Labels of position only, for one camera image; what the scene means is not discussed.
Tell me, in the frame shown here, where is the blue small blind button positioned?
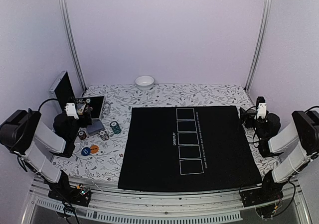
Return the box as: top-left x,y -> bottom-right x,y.
81,147 -> 91,156

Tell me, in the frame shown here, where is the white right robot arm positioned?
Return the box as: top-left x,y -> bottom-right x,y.
239,97 -> 319,202

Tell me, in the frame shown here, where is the blue peach poker chip stack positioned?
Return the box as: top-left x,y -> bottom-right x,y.
99,130 -> 110,141

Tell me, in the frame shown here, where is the aluminium poker case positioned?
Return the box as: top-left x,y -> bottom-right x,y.
49,70 -> 111,121

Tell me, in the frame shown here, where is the orange big blind button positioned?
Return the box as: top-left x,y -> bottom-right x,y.
90,145 -> 99,154

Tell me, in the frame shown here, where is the grey playing card deck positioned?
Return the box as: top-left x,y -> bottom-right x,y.
86,120 -> 105,136

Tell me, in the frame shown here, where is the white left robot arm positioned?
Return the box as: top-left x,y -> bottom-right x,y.
0,98 -> 93,201

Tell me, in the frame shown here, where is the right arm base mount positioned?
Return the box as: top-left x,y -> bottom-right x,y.
239,187 -> 284,220

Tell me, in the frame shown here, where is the left aluminium frame post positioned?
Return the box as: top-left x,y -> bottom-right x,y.
58,0 -> 87,92

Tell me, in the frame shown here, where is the black poker play mat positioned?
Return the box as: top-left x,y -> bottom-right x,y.
118,106 -> 262,192

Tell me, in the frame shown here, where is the front aluminium rail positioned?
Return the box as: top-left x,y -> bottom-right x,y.
21,178 -> 312,224

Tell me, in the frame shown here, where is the white ceramic bowl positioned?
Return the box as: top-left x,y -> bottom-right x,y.
135,76 -> 155,90

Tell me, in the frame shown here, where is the right aluminium frame post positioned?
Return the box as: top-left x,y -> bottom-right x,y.
244,0 -> 272,92

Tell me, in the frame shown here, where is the green poker chip stack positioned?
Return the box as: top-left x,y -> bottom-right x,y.
110,121 -> 122,134

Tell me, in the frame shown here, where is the aluminium frame post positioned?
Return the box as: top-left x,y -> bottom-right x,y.
58,0 -> 87,92
244,0 -> 272,92

